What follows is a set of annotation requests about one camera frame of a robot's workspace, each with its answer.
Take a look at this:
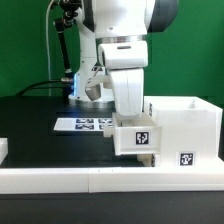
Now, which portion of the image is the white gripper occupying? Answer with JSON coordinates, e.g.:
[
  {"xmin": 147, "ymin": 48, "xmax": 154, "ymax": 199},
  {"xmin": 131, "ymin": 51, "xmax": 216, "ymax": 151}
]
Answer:
[{"xmin": 98, "ymin": 41, "xmax": 148, "ymax": 118}]

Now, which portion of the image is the white drawer box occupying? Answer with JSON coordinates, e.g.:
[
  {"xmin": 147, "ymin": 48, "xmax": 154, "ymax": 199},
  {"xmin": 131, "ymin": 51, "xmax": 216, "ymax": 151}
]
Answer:
[
  {"xmin": 103, "ymin": 113, "xmax": 162, "ymax": 156},
  {"xmin": 137, "ymin": 154, "xmax": 160, "ymax": 167}
]

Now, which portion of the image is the white drawer cabinet frame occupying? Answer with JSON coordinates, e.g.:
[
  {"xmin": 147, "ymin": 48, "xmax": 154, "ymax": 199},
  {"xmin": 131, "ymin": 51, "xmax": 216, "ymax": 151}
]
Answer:
[{"xmin": 144, "ymin": 96, "xmax": 222, "ymax": 168}]

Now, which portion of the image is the white front drawer box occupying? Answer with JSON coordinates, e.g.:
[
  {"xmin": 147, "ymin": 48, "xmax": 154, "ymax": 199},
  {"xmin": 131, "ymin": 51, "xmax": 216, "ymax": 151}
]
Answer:
[{"xmin": 137, "ymin": 154, "xmax": 160, "ymax": 167}]

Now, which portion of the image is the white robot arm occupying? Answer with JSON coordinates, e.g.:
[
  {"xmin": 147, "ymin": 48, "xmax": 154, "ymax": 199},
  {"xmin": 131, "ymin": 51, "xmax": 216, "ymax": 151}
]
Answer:
[{"xmin": 72, "ymin": 0, "xmax": 178, "ymax": 120}]

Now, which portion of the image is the white marker tag sheet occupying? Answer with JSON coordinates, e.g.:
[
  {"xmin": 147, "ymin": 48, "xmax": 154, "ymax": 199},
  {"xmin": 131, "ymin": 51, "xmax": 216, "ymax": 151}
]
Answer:
[{"xmin": 54, "ymin": 118, "xmax": 113, "ymax": 132}]

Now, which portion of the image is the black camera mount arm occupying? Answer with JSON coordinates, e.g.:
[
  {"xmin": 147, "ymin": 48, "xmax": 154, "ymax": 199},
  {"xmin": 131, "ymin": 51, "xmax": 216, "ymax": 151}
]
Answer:
[{"xmin": 53, "ymin": 0, "xmax": 84, "ymax": 96}]

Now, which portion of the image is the white hanging cable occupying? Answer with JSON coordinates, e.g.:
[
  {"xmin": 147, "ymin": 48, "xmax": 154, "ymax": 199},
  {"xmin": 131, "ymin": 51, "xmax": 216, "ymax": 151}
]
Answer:
[{"xmin": 45, "ymin": 0, "xmax": 56, "ymax": 97}]

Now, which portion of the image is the black cable on table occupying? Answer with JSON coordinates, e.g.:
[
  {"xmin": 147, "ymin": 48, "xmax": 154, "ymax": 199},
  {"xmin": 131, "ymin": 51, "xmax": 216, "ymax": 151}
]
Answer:
[{"xmin": 15, "ymin": 79, "xmax": 74, "ymax": 97}]

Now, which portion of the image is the white left fence rail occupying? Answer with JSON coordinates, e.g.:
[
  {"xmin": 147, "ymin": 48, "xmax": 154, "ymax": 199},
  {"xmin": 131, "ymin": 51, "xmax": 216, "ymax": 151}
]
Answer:
[{"xmin": 0, "ymin": 138, "xmax": 8, "ymax": 168}]

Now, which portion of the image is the white fence rail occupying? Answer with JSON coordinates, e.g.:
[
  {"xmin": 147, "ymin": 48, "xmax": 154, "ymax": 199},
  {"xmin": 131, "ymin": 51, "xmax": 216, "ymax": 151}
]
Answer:
[
  {"xmin": 0, "ymin": 167, "xmax": 224, "ymax": 194},
  {"xmin": 0, "ymin": 138, "xmax": 8, "ymax": 168}
]

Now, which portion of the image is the white front fence rail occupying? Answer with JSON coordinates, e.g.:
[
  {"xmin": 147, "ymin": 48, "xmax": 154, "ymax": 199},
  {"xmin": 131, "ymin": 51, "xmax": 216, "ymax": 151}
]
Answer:
[{"xmin": 0, "ymin": 167, "xmax": 224, "ymax": 194}]

